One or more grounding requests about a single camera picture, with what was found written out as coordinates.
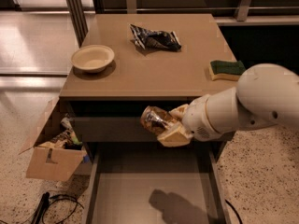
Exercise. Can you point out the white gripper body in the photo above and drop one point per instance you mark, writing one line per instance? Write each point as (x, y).
(196, 119)

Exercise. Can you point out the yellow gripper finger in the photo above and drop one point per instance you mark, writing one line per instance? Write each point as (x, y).
(179, 112)
(176, 136)

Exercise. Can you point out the crushed orange soda can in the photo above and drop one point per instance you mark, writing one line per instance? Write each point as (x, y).
(156, 120)

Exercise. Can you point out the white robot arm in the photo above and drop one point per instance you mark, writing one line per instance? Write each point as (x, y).
(265, 95)

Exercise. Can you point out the open grey middle drawer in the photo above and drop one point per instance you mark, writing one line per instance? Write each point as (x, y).
(166, 186)

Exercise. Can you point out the grey drawer cabinet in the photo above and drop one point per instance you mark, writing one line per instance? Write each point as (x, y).
(140, 77)

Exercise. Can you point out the grey top drawer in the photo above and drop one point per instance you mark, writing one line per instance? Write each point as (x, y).
(111, 129)

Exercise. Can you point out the green yellow sponge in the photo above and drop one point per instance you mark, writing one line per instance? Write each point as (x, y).
(225, 70)

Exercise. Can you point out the blue crumpled chip bag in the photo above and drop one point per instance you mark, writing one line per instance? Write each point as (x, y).
(151, 39)

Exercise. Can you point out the white paper bowl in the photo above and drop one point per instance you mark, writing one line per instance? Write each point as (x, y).
(92, 58)

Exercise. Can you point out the cardboard box with trash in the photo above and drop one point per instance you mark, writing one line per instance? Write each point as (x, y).
(47, 161)

